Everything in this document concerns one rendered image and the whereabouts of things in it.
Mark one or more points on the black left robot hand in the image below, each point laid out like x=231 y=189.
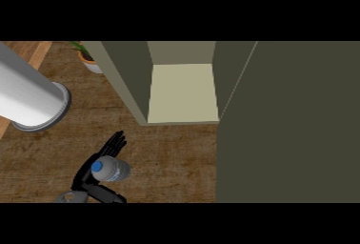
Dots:
x=83 y=178

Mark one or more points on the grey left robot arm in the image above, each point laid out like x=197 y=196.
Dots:
x=70 y=197

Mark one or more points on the clear blue-capped water bottle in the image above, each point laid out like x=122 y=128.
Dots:
x=113 y=170

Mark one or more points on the olive green open cabinet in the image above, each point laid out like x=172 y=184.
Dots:
x=181 y=95

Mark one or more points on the dark olive cabinet door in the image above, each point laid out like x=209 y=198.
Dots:
x=291 y=127

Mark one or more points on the large white cylinder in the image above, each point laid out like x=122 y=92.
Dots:
x=26 y=95

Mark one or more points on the potted green plant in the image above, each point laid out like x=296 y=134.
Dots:
x=89 y=62

